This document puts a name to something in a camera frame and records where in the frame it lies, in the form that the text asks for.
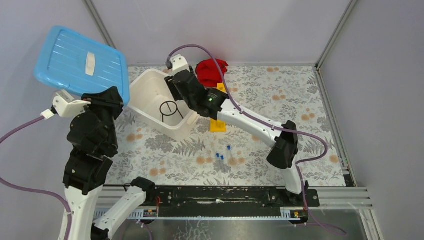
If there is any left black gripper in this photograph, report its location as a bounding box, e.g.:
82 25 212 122
76 85 125 151

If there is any black wire tripod stand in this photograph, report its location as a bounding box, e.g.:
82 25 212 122
159 100 184 126

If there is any white plastic storage bin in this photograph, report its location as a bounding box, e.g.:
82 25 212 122
128 69 200 142

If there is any blue plastic bin lid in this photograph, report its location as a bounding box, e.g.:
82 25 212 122
33 25 130 106

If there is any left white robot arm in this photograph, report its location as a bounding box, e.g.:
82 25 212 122
59 86 155 240

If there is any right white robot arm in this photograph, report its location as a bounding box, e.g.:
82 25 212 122
164 70 307 206

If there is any red cloth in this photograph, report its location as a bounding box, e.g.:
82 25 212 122
195 59 223 88

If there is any yellow test tube rack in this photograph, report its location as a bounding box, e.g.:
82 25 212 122
209 83 227 133

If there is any floral patterned table mat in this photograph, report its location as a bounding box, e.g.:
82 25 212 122
106 66 346 187

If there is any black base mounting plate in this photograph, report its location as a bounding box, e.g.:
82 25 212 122
124 185 321 219

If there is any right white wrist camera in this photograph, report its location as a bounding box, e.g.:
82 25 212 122
166 54 190 75

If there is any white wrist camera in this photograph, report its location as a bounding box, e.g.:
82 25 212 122
40 89 91 120
166 54 190 75

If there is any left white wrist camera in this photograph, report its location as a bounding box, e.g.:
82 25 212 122
40 89 91 120

